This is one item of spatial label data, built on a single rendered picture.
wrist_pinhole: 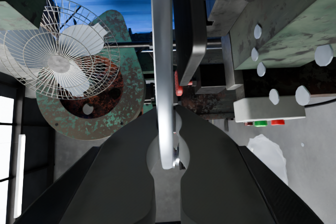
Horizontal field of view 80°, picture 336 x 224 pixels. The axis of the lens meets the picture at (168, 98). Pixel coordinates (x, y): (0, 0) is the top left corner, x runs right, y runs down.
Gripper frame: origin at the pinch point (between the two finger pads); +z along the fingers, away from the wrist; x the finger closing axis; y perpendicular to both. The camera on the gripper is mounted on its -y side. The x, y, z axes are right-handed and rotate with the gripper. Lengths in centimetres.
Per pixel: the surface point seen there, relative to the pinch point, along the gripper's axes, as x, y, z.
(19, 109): -373, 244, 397
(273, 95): 14.4, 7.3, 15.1
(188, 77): 2.0, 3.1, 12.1
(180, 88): 2.0, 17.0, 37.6
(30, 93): -364, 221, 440
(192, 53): 1.9, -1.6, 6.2
